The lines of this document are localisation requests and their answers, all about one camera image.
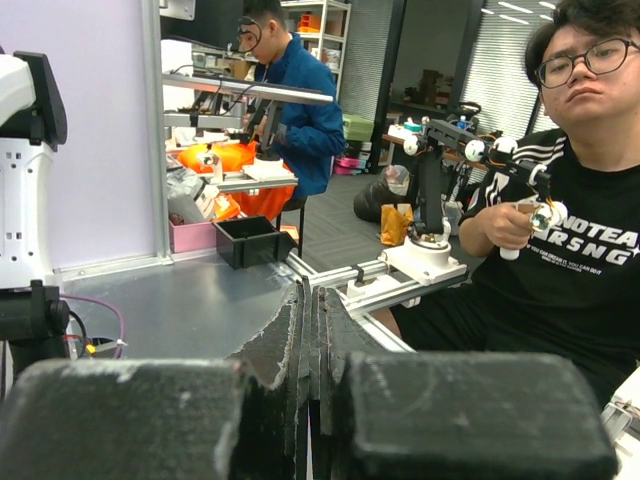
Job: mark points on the orange bag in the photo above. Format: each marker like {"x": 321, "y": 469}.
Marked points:
{"x": 259, "y": 187}

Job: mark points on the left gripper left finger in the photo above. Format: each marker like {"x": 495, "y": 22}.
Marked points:
{"x": 241, "y": 417}

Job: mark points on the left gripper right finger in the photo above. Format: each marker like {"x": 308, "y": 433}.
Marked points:
{"x": 386, "y": 415}

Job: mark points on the pink box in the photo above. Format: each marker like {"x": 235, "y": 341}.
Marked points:
{"x": 192, "y": 237}

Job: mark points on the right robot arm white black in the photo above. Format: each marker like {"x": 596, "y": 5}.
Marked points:
{"x": 34, "y": 317}

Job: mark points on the black plastic box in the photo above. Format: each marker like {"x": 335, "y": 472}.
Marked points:
{"x": 250, "y": 241}

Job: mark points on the man in blue jacket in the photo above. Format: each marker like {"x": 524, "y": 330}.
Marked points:
{"x": 308, "y": 136}

